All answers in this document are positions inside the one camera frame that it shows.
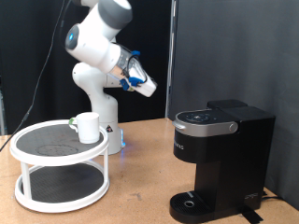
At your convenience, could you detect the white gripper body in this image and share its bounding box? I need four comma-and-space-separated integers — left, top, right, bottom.
121, 55, 159, 98

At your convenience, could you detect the white mug green handle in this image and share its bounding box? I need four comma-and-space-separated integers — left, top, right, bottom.
68, 111, 101, 145

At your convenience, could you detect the black Keurig coffee machine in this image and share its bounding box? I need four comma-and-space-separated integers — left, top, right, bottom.
168, 98, 277, 224

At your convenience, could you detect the grey partition panel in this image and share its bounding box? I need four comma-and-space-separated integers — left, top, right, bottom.
172, 0, 299, 211

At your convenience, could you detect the white two-tier turntable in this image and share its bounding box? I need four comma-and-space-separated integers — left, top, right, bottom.
8, 119, 111, 214

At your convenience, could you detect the black curtain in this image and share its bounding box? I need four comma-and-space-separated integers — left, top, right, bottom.
0, 0, 172, 136

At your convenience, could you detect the black tape strip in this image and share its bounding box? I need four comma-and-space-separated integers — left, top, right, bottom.
238, 205, 264, 224

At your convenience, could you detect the wrist camera blue mount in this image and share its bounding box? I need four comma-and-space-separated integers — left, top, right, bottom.
119, 77, 136, 93

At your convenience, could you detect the vertical metal post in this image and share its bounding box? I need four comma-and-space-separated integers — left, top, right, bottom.
164, 0, 179, 119

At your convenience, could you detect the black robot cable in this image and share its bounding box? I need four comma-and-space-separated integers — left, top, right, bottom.
0, 0, 148, 152

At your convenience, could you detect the black power cord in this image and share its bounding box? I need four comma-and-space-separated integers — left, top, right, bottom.
261, 189, 285, 202

